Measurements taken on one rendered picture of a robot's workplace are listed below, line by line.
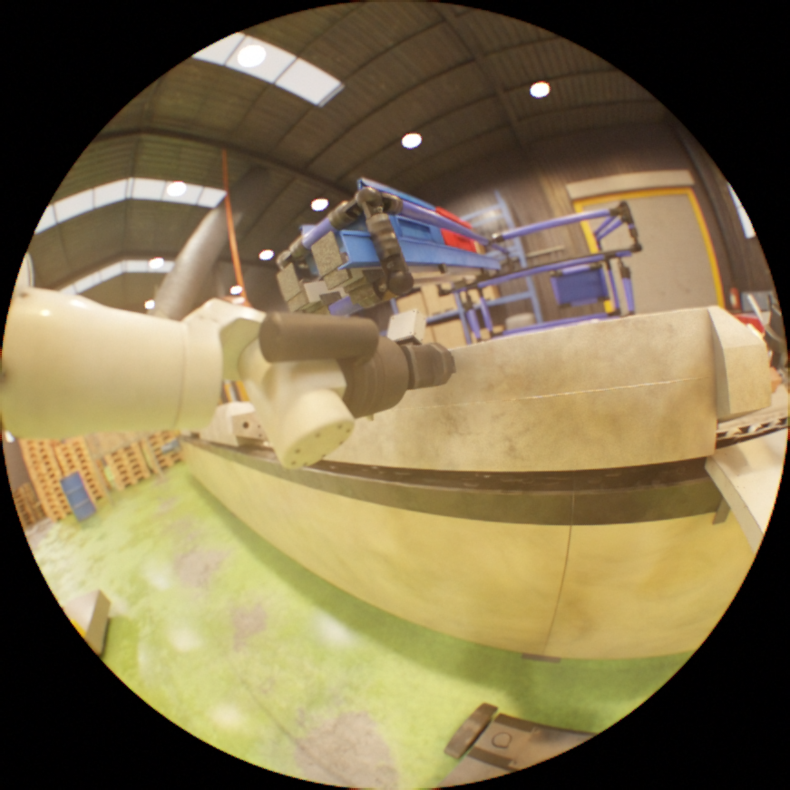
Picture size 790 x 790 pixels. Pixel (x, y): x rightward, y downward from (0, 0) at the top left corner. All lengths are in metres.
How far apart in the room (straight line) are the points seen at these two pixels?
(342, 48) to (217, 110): 3.90
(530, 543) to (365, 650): 0.87
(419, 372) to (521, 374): 0.15
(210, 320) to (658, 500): 0.55
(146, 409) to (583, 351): 0.42
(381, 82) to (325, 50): 2.05
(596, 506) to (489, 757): 0.66
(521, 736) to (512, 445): 0.72
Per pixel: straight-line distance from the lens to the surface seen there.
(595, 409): 0.38
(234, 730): 1.36
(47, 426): 0.15
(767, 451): 0.55
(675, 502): 0.49
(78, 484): 6.44
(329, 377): 0.21
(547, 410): 0.38
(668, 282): 11.67
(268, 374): 0.20
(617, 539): 0.51
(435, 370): 0.33
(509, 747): 0.82
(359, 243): 0.36
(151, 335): 0.15
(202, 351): 0.16
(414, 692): 1.09
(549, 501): 0.45
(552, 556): 0.54
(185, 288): 7.47
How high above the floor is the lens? 1.03
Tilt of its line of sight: 11 degrees down
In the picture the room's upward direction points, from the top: 16 degrees counter-clockwise
